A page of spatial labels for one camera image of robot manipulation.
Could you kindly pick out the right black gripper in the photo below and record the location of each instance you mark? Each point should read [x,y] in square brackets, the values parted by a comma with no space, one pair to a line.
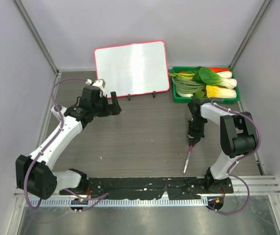
[196,136]

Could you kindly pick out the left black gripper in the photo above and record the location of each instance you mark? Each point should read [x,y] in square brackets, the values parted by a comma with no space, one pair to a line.
[114,109]

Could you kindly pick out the pink framed whiteboard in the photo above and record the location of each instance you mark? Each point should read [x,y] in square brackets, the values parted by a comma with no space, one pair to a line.
[133,69]

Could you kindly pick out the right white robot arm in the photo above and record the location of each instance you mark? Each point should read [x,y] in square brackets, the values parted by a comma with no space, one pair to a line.
[239,137]

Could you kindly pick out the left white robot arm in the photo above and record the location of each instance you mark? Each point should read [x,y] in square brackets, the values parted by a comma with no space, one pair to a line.
[34,172]

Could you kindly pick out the yellow bok choy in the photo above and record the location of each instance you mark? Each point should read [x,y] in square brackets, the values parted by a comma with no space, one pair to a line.
[219,92]

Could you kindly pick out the green long beans bundle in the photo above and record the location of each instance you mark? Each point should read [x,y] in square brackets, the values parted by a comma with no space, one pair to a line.
[188,88]

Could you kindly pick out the green bok choy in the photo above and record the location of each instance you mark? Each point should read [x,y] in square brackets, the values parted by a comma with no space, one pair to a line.
[206,76]

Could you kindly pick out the white bok choy back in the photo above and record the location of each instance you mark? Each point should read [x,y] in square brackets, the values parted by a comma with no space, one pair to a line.
[225,74]

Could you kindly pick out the orange carrot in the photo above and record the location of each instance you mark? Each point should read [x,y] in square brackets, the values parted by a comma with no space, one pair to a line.
[216,69]

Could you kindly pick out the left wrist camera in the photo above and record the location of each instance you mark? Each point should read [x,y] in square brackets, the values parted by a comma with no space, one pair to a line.
[100,83]

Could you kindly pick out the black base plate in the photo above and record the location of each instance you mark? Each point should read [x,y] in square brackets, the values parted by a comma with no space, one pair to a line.
[177,188]

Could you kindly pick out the white slotted cable duct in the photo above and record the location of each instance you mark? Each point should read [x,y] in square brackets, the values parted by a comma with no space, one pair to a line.
[106,203]

